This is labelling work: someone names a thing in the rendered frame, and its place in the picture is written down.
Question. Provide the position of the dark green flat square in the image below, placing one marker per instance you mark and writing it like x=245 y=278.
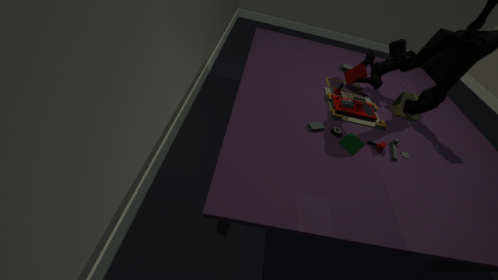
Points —
x=351 y=143

